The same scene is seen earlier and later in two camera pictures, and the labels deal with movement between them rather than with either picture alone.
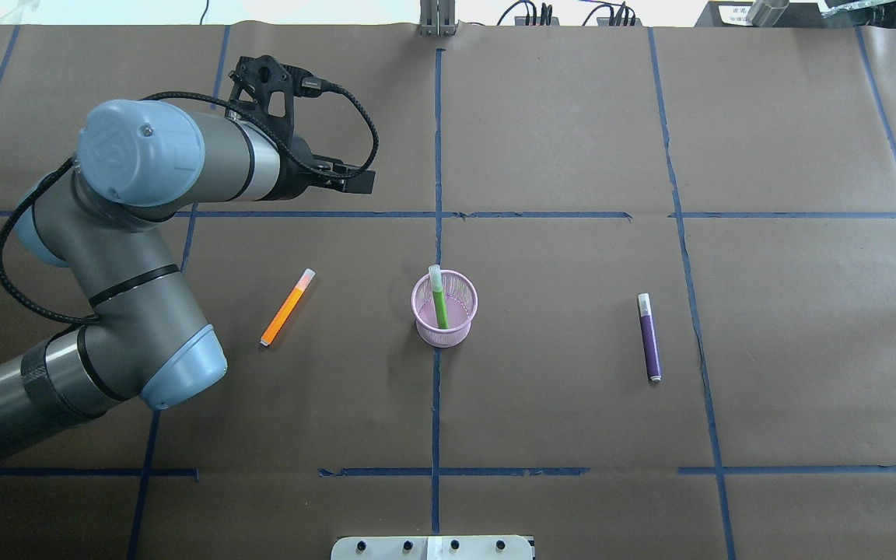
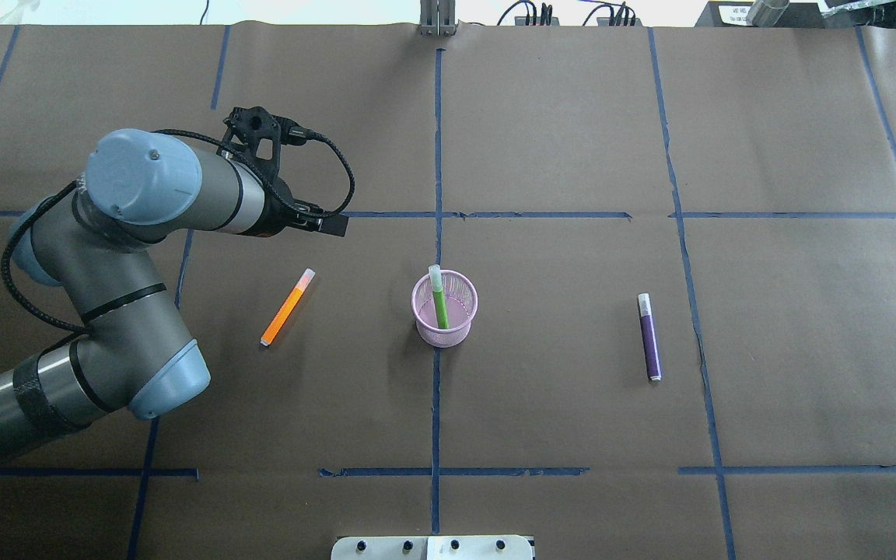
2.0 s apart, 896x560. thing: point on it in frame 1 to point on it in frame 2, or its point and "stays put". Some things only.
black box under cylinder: [734, 14] stays put
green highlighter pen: [439, 296] stays put
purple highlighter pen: [649, 337] stays put
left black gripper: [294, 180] to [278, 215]
